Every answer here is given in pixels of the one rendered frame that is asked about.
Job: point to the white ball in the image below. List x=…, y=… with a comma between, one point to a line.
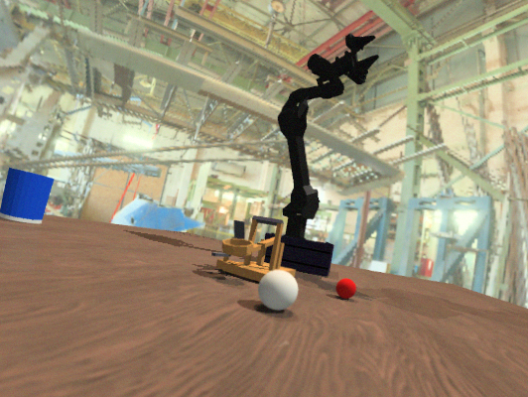
x=278, y=290

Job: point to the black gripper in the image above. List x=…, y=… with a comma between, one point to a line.
x=349, y=64

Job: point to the red ball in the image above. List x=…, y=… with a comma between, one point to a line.
x=345, y=288

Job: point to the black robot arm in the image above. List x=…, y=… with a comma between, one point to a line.
x=293, y=124

